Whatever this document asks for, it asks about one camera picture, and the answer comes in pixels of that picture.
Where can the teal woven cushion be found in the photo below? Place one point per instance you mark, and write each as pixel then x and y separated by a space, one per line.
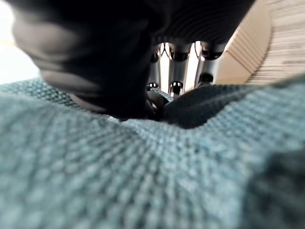
pixel 133 171

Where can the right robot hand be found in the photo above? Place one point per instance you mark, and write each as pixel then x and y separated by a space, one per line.
pixel 100 47

